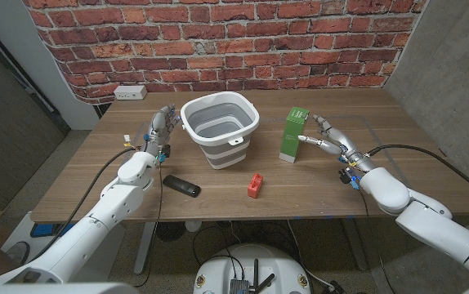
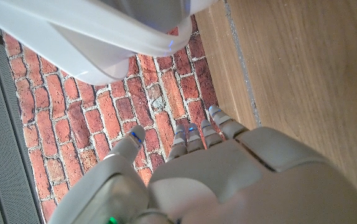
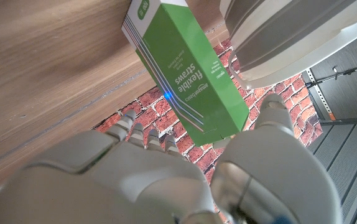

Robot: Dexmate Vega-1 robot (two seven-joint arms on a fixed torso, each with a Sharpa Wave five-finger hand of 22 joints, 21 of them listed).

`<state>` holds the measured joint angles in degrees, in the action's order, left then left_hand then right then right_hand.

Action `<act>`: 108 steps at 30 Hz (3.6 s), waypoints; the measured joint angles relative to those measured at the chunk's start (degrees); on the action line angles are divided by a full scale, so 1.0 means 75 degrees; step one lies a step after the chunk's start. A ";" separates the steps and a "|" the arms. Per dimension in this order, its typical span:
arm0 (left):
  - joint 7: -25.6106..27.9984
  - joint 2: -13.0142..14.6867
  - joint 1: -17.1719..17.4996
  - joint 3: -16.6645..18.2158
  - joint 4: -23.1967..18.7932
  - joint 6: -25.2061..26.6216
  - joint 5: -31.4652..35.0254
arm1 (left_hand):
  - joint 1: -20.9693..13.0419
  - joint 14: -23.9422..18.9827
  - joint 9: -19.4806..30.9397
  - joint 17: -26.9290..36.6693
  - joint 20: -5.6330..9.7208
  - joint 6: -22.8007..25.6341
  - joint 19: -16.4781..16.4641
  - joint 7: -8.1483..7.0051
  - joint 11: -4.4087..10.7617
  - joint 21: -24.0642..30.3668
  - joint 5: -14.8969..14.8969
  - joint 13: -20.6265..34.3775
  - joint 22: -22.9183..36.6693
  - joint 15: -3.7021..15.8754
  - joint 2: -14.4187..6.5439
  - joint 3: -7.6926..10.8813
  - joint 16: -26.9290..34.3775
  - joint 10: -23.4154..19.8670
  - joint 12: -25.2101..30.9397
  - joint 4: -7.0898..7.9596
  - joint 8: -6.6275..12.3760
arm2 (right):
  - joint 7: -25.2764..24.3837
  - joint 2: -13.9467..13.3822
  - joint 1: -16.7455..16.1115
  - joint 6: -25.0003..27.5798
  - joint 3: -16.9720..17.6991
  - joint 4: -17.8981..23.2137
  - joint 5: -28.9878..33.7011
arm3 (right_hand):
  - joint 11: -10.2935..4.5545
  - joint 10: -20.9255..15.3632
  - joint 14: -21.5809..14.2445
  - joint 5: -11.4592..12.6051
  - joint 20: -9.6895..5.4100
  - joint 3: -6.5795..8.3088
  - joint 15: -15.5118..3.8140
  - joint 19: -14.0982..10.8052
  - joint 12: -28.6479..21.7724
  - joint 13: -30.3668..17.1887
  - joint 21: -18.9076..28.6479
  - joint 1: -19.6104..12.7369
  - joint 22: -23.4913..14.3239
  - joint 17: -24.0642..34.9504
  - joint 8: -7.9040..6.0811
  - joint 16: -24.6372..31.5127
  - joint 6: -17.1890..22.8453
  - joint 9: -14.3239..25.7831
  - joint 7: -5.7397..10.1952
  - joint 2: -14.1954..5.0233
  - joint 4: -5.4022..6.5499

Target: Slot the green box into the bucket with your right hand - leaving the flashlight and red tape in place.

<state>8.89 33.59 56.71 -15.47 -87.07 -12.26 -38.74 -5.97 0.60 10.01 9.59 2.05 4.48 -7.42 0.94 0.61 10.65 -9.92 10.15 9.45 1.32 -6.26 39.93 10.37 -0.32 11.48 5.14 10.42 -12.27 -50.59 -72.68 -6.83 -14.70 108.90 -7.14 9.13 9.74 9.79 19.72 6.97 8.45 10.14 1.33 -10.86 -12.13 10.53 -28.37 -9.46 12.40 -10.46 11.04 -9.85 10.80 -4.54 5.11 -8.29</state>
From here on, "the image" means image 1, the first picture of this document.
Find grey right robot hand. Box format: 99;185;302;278
297;114;377;174

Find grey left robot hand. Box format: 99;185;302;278
142;103;182;158

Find green straws box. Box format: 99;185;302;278
279;106;310;164

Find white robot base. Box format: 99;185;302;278
193;243;312;294

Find white power outlet box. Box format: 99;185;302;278
113;84;148;101

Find white grey collapsible bucket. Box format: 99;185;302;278
180;91;261;171

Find black remote control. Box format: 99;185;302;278
162;175;202;198

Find small red block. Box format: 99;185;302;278
247;172;265;199

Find grey table leg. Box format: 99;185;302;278
339;217;369;272

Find red brick printed backdrop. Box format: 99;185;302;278
21;0;428;105

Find white table leg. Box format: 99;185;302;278
133;221;157;275

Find blue white floor object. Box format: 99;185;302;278
1;211;81;262

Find black antennas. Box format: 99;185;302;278
252;258;277;294

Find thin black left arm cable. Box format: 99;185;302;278
133;160;167;288

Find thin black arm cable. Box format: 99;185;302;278
355;189;397;294
133;160;167;288

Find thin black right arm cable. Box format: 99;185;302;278
355;189;397;294

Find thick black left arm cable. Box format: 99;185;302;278
25;146;138;263

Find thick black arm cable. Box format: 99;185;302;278
25;146;138;263
366;143;469;205

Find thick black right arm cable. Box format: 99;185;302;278
366;143;469;205

